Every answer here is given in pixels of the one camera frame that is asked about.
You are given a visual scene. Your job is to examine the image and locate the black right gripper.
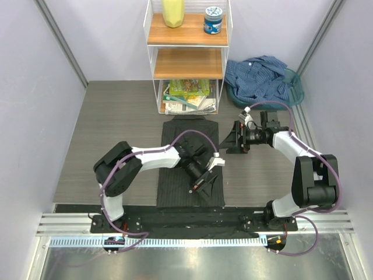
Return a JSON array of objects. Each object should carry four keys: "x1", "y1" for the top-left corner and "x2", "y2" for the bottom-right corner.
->
[{"x1": 219, "y1": 120, "x2": 267, "y2": 155}]

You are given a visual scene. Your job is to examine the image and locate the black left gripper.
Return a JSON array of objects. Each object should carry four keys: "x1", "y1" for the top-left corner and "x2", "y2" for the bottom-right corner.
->
[{"x1": 185, "y1": 158, "x2": 219, "y2": 207}]

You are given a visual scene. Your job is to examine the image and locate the black pinstripe long sleeve shirt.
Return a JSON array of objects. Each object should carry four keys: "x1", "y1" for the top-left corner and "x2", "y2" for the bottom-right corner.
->
[{"x1": 157, "y1": 115, "x2": 225, "y2": 208}]

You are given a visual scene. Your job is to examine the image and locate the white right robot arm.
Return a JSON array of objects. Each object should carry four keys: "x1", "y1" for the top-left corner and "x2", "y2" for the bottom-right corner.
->
[{"x1": 219, "y1": 108, "x2": 339, "y2": 230}]

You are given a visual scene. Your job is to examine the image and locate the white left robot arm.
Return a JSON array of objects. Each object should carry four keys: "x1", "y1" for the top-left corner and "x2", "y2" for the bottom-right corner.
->
[{"x1": 93, "y1": 141, "x2": 225, "y2": 233}]

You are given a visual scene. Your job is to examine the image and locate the stack of books and papers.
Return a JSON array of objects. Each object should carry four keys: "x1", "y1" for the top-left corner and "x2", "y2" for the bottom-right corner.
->
[{"x1": 158, "y1": 79, "x2": 219, "y2": 115}]

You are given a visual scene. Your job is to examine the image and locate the blue checked long sleeve shirt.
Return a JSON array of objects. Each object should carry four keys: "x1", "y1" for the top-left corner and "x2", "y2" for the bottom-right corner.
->
[{"x1": 225, "y1": 55, "x2": 288, "y2": 104}]

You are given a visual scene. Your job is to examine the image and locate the teal plastic basin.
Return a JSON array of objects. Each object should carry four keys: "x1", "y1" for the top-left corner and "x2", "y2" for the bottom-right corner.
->
[{"x1": 225, "y1": 68, "x2": 304, "y2": 110}]

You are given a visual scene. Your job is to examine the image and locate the blue lidded jar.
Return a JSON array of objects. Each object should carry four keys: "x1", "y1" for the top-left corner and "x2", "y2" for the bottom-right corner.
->
[{"x1": 204, "y1": 6, "x2": 223, "y2": 34}]

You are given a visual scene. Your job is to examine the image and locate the yellow vase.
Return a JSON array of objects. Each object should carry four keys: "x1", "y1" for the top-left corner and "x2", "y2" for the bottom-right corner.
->
[{"x1": 161, "y1": 0, "x2": 185, "y2": 28}]

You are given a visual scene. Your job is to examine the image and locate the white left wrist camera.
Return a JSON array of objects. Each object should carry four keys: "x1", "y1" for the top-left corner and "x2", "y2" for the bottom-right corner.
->
[{"x1": 206, "y1": 152, "x2": 226, "y2": 172}]

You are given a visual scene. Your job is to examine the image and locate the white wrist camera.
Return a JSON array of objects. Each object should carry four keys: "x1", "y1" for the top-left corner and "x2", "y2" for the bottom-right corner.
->
[
  {"x1": 206, "y1": 152, "x2": 226, "y2": 172},
  {"x1": 238, "y1": 107, "x2": 256, "y2": 130}
]

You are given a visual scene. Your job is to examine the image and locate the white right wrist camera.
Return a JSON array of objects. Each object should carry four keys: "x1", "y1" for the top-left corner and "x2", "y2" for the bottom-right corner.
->
[{"x1": 238, "y1": 107, "x2": 256, "y2": 130}]

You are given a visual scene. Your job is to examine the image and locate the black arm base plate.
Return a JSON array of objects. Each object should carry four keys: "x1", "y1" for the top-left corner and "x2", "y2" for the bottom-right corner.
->
[{"x1": 90, "y1": 204, "x2": 298, "y2": 240}]

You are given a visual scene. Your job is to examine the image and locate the white wire wooden shelf unit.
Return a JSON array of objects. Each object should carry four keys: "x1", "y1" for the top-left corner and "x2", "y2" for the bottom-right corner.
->
[{"x1": 143, "y1": 1, "x2": 233, "y2": 114}]

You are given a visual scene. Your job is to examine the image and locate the perforated metal rail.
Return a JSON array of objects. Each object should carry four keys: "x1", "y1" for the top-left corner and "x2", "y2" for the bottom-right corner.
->
[{"x1": 50, "y1": 235, "x2": 268, "y2": 249}]

